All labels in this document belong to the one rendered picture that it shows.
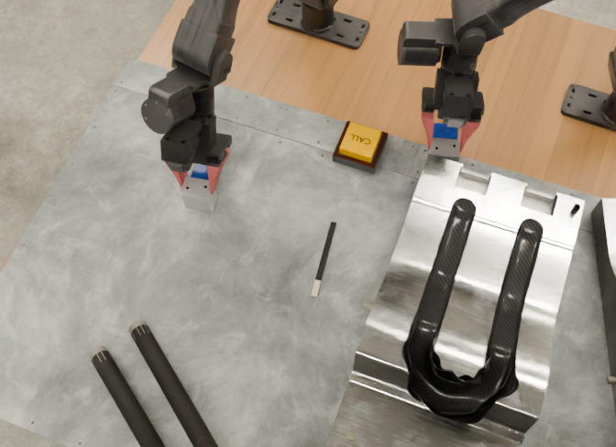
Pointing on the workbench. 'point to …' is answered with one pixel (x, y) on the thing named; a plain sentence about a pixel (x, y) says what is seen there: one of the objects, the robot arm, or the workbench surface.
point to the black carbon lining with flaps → (515, 299)
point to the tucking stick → (324, 259)
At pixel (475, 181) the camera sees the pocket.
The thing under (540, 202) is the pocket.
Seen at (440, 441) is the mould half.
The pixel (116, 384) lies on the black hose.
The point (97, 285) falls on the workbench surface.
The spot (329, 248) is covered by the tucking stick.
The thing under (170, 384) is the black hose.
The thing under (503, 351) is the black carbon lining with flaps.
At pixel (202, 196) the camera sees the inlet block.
